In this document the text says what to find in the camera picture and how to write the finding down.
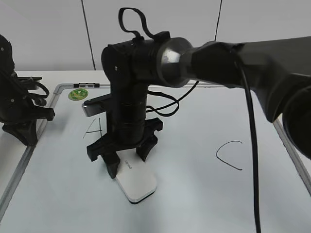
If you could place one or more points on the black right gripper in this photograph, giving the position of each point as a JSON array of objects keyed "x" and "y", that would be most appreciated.
[{"x": 126, "y": 127}]

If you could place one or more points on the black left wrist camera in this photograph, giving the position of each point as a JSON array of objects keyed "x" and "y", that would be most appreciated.
[{"x": 29, "y": 82}]

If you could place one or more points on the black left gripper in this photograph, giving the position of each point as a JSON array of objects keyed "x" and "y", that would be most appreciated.
[{"x": 14, "y": 108}]

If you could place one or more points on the white whiteboard eraser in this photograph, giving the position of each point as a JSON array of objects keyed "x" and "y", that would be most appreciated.
[{"x": 135, "y": 179}]

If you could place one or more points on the green round magnet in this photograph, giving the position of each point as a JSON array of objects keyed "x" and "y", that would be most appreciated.
[{"x": 78, "y": 94}]

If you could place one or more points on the white framed whiteboard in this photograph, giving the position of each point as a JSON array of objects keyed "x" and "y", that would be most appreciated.
[{"x": 202, "y": 164}]

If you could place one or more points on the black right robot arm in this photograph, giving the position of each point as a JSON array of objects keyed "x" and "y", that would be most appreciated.
[{"x": 278, "y": 71}]

